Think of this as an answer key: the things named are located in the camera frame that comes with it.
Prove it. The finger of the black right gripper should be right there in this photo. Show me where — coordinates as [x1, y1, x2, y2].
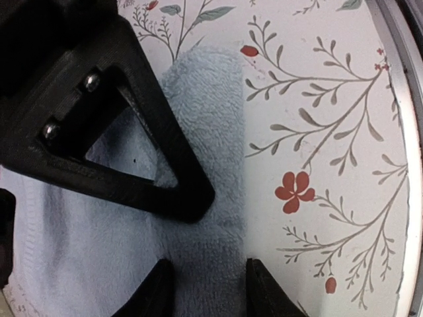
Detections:
[0, 188, 16, 289]
[1, 17, 215, 223]

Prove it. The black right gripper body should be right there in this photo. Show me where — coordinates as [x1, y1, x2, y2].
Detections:
[1, 1, 119, 137]

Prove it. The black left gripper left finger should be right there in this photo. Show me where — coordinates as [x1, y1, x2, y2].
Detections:
[112, 259, 175, 317]

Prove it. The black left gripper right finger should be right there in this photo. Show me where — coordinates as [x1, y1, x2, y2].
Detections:
[246, 258, 307, 317]

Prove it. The light blue towel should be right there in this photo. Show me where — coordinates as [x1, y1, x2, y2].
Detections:
[1, 47, 246, 316]

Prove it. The aluminium front rail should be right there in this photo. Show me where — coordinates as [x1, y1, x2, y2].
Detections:
[373, 1, 422, 316]

